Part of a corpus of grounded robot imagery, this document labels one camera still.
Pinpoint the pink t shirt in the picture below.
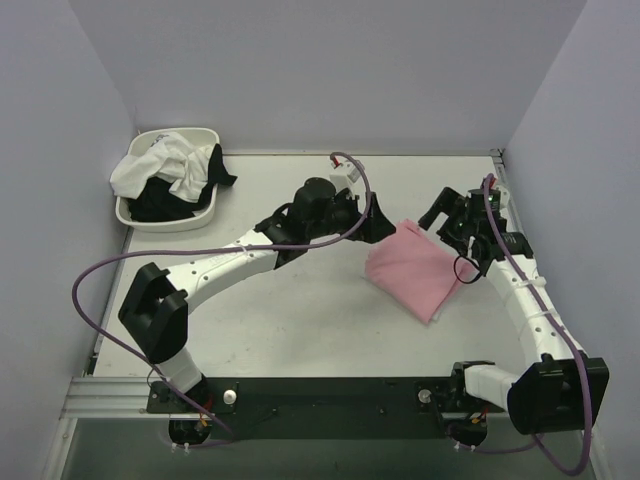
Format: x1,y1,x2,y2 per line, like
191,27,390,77
365,220,476,324

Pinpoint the white plastic basket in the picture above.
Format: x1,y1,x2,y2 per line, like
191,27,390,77
110,127,236,233

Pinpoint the white t shirt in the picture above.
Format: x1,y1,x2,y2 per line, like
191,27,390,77
110,131,214,203
431,310,444,323

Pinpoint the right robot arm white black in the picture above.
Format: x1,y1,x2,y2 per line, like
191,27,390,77
418,187,609,435

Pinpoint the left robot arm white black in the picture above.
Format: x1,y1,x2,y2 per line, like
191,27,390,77
118,177,396,412

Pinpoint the white t shirt in basket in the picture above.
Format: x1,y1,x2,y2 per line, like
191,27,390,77
110,131,214,203

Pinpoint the black t shirt in basket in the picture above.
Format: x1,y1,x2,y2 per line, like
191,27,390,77
126,143,237,223

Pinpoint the thin black cable loop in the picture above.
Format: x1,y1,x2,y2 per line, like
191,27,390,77
452,252,489,285

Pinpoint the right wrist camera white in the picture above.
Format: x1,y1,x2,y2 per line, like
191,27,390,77
488,186,511,211

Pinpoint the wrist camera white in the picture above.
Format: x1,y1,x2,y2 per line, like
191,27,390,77
329,157,361,192
488,186,511,211

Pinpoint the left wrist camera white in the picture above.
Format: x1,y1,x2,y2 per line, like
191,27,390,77
329,157,361,192

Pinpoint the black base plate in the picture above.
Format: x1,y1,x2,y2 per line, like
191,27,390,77
146,377,499,443

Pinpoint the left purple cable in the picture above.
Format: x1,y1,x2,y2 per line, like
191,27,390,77
72,151,374,449

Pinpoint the aluminium front rail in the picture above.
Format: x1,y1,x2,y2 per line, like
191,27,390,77
63,377,506,419

